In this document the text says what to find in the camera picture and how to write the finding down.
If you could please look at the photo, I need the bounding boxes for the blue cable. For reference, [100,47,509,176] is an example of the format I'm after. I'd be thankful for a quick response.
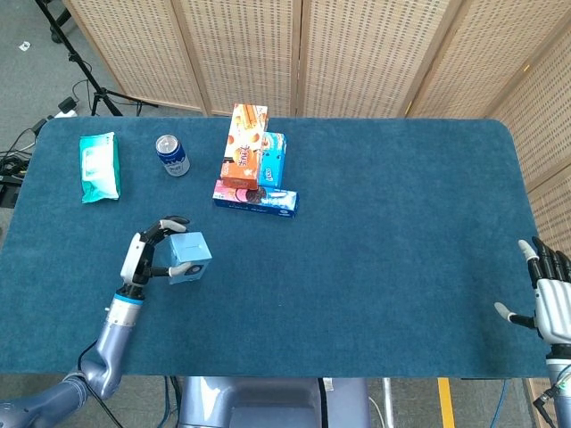
[159,376,178,428]
[489,378,509,428]

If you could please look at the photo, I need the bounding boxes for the white power strip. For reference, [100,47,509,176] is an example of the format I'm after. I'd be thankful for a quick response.
[53,96,79,119]

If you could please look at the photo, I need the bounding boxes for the dark blue cookie box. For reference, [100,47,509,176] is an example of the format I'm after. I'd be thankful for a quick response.
[212,179,301,219]

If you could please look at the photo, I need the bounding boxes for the robot base body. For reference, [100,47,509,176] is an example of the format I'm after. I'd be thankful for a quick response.
[177,376,372,428]

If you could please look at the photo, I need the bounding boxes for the blue table mat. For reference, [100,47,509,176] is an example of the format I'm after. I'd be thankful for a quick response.
[0,116,557,380]

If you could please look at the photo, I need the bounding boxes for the bamboo folding screen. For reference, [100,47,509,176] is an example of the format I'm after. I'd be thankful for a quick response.
[62,0,571,428]

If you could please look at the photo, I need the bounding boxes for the green wet wipes pack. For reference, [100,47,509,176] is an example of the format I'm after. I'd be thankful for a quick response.
[79,131,121,204]

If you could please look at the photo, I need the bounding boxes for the blue drink can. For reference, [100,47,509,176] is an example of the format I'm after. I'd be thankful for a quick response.
[154,134,191,177]

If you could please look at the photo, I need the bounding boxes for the black tripod stand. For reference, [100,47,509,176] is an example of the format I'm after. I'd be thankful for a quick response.
[34,0,159,118]

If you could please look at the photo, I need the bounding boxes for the small light blue box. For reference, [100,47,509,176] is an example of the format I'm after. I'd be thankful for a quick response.
[165,230,213,286]

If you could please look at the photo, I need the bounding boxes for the black floor cables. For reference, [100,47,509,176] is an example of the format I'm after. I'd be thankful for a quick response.
[0,118,50,209]

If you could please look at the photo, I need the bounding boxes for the orange biscuit box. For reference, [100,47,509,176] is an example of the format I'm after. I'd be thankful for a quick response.
[219,103,269,192]

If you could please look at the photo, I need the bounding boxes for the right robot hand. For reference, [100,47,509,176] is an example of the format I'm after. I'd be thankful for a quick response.
[493,236,571,348]

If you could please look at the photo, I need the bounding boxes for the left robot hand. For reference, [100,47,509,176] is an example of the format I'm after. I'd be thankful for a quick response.
[120,215,194,287]

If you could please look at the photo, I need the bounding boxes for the light blue cookie box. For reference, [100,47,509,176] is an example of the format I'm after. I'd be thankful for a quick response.
[257,131,288,189]

